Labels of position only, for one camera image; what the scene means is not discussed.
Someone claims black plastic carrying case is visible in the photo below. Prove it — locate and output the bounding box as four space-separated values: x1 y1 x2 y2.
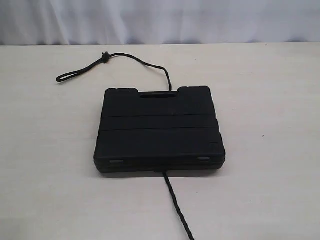
93 86 226 174

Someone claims black braided rope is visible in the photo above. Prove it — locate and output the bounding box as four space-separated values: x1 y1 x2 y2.
55 51 190 240

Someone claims white backdrop curtain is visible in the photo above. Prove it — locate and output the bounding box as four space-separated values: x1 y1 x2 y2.
0 0 320 45

